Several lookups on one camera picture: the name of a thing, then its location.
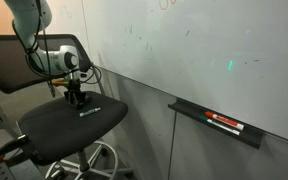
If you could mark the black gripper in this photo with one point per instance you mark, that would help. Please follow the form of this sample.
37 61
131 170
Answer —
74 91

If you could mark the black whiteboard eraser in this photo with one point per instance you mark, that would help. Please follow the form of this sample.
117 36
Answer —
81 102

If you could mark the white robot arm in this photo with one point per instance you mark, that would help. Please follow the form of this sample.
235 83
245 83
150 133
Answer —
30 19

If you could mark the green marker on chair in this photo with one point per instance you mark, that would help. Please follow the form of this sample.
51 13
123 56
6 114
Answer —
83 114

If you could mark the black mesh office chair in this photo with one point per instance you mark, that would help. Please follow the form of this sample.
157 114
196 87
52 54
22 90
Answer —
55 129

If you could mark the black orange clamp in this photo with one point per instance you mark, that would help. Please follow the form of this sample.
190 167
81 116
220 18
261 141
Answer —
12 145

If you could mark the green whiteboard marker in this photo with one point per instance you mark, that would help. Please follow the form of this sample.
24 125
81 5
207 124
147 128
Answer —
205 119

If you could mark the red whiteboard marker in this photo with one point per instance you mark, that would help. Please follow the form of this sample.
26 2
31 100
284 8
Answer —
227 121

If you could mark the large white whiteboard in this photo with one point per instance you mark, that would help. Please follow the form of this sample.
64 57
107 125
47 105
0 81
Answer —
230 56

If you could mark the black marker tray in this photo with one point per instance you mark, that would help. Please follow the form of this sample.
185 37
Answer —
249 135

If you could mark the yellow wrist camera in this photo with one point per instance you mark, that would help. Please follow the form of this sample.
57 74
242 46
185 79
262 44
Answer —
60 82

